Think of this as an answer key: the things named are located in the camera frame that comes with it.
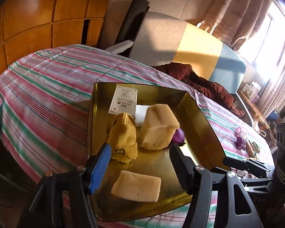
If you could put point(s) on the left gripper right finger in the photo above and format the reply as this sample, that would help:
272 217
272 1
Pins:
182 167

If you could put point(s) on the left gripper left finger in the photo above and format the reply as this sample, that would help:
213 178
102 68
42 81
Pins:
97 165

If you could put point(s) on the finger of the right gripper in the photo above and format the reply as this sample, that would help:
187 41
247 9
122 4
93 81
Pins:
254 167

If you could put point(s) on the purple snack packet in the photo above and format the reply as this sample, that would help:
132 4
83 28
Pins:
240 143
179 137

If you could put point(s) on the yellow sponge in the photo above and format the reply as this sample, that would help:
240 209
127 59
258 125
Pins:
137 187

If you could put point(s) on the yellow knitted sock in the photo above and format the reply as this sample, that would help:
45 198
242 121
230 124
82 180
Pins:
122 138

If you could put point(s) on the yellow sponge wedge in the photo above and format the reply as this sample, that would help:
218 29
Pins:
158 127

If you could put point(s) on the white plastic tube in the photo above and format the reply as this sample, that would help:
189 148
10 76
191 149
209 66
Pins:
140 114

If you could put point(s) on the white medicine box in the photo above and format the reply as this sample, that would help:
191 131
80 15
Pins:
124 101

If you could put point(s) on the green small box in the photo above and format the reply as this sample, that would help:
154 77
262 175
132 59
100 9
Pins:
255 147

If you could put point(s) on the gold metal tin box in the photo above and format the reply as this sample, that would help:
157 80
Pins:
201 145

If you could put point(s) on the wooden side table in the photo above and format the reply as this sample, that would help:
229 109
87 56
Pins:
254 111

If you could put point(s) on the white boxes on table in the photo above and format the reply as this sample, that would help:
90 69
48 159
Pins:
251 90

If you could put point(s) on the striped bed sheet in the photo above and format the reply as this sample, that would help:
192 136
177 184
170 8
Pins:
46 98

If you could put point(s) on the dark red jacket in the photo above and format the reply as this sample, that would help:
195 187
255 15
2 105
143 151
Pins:
212 90

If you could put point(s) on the tricolour armchair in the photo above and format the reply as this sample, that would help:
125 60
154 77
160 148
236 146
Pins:
163 39

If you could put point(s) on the black rolled mat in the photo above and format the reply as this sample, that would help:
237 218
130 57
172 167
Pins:
132 21

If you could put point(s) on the pink curtain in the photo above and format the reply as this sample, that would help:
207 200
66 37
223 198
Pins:
235 21

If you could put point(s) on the wooden wardrobe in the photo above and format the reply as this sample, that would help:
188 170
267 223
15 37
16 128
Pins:
27 26

